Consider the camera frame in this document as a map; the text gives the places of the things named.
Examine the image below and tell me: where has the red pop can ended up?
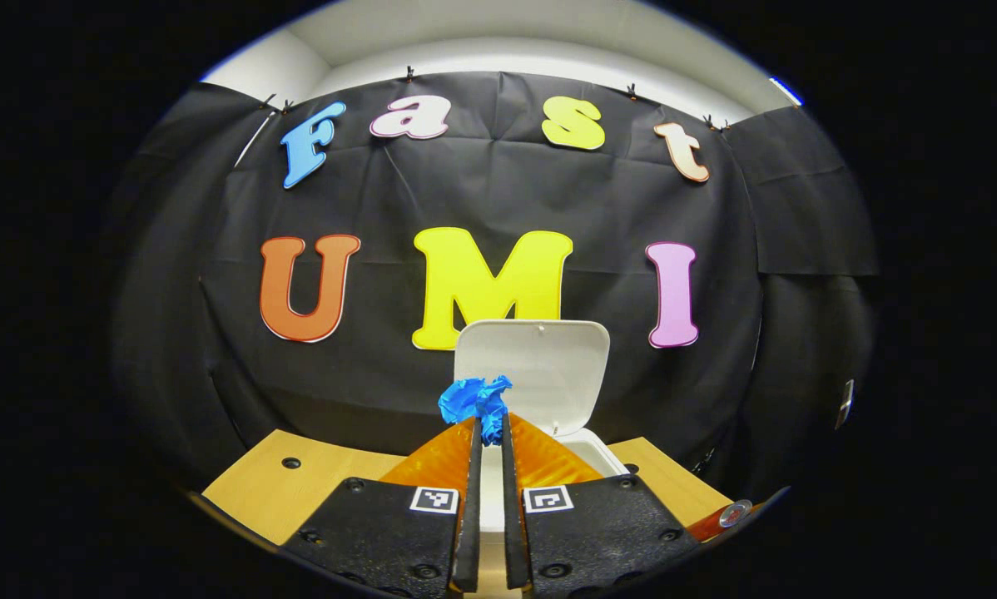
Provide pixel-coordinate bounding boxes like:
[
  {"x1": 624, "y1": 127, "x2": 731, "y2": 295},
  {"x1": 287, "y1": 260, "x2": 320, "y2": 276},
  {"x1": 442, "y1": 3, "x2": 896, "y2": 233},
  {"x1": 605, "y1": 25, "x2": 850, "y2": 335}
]
[{"x1": 688, "y1": 498, "x2": 754, "y2": 543}]

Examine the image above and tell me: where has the blue paper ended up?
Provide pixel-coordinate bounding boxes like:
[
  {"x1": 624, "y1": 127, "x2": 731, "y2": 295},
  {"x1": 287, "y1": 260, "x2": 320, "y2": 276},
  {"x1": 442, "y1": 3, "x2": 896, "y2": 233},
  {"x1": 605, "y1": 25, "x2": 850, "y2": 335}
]
[{"x1": 438, "y1": 374, "x2": 514, "y2": 448}]

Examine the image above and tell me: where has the wooden desktop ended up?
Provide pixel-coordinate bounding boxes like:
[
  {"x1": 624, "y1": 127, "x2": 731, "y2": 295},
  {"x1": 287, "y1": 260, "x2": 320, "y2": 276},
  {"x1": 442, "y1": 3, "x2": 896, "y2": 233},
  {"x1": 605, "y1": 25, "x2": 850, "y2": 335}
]
[{"x1": 201, "y1": 428, "x2": 737, "y2": 599}]

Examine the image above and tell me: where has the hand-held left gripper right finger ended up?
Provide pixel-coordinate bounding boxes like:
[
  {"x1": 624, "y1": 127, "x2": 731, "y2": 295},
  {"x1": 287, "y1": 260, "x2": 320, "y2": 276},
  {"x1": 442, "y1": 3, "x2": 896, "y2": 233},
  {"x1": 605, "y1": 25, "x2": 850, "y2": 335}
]
[{"x1": 500, "y1": 412, "x2": 701, "y2": 598}]

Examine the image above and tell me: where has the black backdrop cloth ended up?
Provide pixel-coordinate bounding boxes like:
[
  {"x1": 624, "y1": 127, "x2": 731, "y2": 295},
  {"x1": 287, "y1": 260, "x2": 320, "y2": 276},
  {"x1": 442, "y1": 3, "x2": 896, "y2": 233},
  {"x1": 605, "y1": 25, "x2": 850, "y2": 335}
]
[{"x1": 112, "y1": 71, "x2": 882, "y2": 500}]

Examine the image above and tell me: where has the white desktop garbage bin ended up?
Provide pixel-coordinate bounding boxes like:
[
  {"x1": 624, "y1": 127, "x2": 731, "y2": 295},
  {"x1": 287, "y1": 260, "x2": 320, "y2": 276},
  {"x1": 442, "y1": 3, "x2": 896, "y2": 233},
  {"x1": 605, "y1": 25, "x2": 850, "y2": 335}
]
[{"x1": 453, "y1": 319, "x2": 631, "y2": 537}]

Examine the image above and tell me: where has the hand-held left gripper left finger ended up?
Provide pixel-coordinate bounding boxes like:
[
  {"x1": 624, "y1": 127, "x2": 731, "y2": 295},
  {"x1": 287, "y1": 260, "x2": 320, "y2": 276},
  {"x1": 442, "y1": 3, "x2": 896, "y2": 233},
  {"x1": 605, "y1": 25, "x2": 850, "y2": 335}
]
[{"x1": 280, "y1": 416, "x2": 484, "y2": 598}]

